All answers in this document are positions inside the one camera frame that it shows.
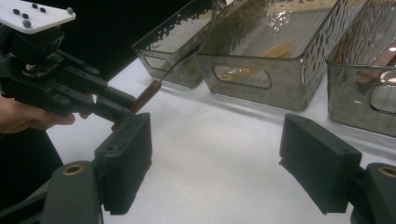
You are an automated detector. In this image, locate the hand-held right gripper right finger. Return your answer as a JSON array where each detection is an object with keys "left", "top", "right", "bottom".
[{"left": 278, "top": 113, "right": 363, "bottom": 216}]

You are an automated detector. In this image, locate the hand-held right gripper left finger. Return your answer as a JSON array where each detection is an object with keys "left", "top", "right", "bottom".
[{"left": 93, "top": 112, "right": 153, "bottom": 217}]

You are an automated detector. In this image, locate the wooden-handled metal fork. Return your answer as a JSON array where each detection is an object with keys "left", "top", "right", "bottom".
[{"left": 111, "top": 43, "right": 206, "bottom": 132}]

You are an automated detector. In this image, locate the translucent grey plastic bin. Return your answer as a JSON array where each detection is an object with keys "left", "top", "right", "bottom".
[
  {"left": 194, "top": 0, "right": 370, "bottom": 111},
  {"left": 325, "top": 0, "right": 396, "bottom": 138},
  {"left": 131, "top": 0, "right": 225, "bottom": 90}
]

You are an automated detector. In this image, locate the light wooden spoon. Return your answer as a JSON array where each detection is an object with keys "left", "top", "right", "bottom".
[{"left": 220, "top": 41, "right": 294, "bottom": 82}]

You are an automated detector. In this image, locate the wooden-handled metal knife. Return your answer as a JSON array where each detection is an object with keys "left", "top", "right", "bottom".
[{"left": 354, "top": 46, "right": 396, "bottom": 91}]

